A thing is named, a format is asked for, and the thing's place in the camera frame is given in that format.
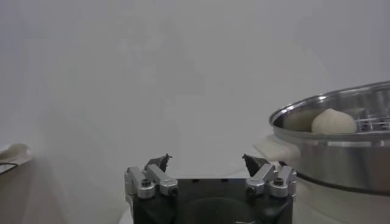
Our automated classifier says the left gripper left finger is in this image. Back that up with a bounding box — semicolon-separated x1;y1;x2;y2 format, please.
124;153;179;200

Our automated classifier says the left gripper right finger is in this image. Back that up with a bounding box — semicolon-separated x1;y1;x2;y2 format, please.
242;153;298;198

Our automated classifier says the white steamed baozi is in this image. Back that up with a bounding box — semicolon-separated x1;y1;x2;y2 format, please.
311;108;358;135

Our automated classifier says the perforated steel steamer basket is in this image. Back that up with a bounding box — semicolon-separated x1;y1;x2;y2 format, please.
268;80;390;197

